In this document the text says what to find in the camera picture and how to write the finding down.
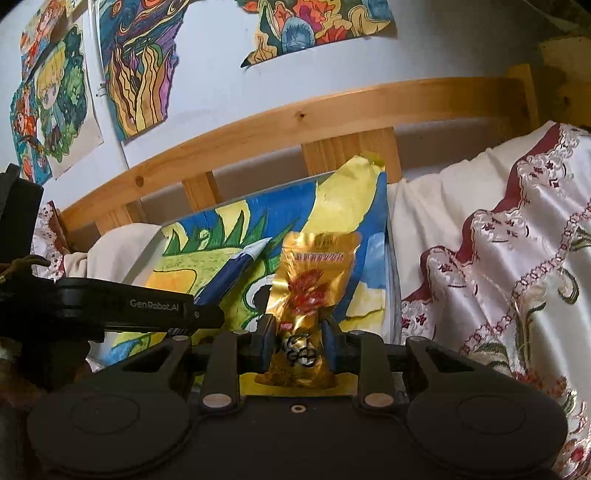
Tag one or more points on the mushroom landscape wall poster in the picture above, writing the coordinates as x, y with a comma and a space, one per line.
314, 27

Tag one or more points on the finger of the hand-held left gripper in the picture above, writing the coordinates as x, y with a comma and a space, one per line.
210, 318

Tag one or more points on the floral satin blanket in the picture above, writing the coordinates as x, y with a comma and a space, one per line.
531, 230

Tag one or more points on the gold snack packet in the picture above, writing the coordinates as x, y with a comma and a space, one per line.
314, 277

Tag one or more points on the red-haired figure wall poster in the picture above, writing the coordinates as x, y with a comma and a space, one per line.
27, 134

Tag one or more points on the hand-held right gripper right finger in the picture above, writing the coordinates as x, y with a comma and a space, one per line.
329, 344

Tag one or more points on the painted paper box liner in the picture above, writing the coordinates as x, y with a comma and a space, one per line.
221, 230

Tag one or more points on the wooden bed rail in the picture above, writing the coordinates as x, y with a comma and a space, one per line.
323, 110

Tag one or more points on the swirl seaweed wall poster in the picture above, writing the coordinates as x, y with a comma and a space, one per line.
138, 69

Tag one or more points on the grey metal box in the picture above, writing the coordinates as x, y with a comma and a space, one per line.
393, 277

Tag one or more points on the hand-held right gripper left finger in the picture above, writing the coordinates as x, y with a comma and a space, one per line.
265, 344

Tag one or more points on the cartoon child wall poster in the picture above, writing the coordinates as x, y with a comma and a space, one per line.
60, 101

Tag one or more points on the blue white snack packet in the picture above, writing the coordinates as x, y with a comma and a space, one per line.
231, 272

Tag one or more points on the orange figure wall poster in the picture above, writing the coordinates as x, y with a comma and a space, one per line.
41, 32

